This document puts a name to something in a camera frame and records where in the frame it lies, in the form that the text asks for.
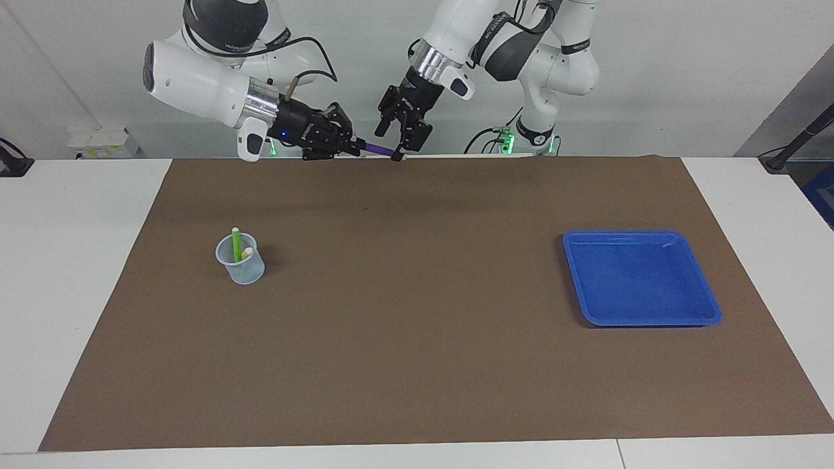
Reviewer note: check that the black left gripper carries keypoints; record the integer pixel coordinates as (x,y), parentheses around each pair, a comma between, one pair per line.
(412,98)

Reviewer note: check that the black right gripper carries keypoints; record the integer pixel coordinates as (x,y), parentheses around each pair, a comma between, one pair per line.
(306,127)

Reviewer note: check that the purple pen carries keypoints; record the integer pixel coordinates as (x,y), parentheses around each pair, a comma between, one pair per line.
(379,150)

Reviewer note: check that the yellow pen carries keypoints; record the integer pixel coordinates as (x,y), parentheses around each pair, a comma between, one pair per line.
(245,253)

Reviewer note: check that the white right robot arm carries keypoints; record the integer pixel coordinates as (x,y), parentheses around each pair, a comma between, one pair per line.
(195,81)

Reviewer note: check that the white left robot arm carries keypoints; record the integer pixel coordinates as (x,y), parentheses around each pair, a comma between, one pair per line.
(521,45)

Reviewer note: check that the blue plastic tray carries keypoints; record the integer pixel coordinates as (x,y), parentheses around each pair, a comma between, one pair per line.
(642,280)

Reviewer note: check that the green pen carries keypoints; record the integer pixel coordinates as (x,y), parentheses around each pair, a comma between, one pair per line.
(236,246)

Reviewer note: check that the translucent plastic cup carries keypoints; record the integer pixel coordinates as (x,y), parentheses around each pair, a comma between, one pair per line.
(247,272)

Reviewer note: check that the brown table mat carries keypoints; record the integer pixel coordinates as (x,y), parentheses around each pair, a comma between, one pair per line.
(417,312)

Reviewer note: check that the white power strip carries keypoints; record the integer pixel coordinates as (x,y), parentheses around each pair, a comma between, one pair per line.
(104,142)

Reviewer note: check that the black stand leg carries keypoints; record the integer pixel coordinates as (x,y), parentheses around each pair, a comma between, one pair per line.
(801,140)

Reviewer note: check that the blue crate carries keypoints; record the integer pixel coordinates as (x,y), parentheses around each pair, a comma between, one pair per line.
(821,195)

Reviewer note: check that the black clamp mount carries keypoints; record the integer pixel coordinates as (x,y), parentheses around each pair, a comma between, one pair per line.
(13,163)

